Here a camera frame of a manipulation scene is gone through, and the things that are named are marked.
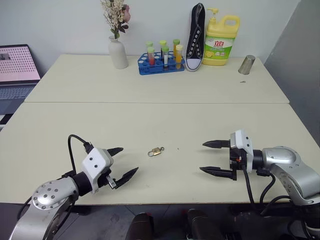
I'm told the dried flower bouquet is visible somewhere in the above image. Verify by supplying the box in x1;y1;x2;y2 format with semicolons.
100;0;132;40

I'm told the small brass padlock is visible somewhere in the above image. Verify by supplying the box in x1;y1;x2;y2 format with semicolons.
147;147;161;158

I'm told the grey laptop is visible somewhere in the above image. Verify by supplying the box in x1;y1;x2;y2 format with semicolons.
0;44;42;116

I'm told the blue test tube rack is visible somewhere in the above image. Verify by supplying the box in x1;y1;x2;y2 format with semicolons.
136;50;187;76

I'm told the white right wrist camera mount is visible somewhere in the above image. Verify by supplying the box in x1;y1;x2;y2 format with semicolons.
229;129;255;173

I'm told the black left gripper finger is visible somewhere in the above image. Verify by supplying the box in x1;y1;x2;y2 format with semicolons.
115;167;140;189
106;147;124;158

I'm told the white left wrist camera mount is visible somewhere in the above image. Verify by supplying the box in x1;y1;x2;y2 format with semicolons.
81;147;114;195

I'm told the yellow-capped tube with orange liquid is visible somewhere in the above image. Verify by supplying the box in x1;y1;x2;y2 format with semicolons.
175;44;184;70

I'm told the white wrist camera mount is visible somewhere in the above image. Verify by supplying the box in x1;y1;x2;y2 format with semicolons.
229;129;255;173
81;147;114;195

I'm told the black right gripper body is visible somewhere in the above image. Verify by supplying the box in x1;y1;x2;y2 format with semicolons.
229;148;247;182

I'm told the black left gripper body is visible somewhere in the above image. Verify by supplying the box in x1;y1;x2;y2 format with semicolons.
96;167;118;190

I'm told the black canvas sneaker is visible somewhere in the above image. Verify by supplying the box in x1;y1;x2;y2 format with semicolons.
184;2;207;73

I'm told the dark rounded shape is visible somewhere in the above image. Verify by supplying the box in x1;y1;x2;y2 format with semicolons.
129;212;155;240
185;208;216;240

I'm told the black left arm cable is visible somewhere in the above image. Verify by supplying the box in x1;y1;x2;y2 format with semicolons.
67;134;94;176

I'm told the steel metal cup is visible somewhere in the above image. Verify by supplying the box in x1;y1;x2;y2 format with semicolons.
237;54;256;75

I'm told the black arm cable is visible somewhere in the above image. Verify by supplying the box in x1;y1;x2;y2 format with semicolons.
67;134;94;176
239;161;257;207
256;169;293;216

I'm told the green-capped tube with orange liquid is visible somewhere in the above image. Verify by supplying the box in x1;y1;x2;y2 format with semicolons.
172;38;181;57

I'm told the green-capped tube with red liquid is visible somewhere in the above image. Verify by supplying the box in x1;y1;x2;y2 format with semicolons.
146;46;157;67

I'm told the green-capped tube with white label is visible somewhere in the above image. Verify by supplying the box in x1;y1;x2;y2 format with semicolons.
161;45;170;70

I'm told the white ceramic vase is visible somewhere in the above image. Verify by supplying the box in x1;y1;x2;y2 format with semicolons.
107;35;130;70

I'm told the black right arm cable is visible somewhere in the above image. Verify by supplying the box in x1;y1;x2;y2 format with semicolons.
239;161;257;207
256;169;293;216

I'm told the yellow dish soap bottle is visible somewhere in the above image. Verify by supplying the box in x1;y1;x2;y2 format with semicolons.
201;7;241;67

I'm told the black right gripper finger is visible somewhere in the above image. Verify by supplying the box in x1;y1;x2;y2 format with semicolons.
199;165;234;181
202;139;232;150

